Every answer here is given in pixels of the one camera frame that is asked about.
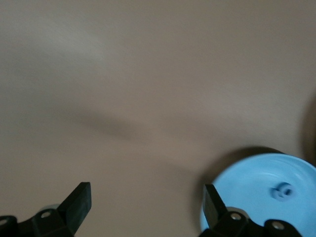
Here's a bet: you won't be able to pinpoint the brown table cover sheet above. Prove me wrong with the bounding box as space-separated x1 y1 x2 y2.
0 0 316 237

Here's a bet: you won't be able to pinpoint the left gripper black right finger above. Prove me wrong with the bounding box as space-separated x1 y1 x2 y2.
201 184 303 237

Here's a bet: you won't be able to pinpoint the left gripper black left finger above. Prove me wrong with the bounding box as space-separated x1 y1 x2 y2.
0 182 92 237

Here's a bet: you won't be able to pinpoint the blue letter a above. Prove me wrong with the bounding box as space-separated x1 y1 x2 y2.
270 182 294 201

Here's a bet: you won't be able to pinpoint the blue plate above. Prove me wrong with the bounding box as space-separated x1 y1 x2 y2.
201 152 316 237

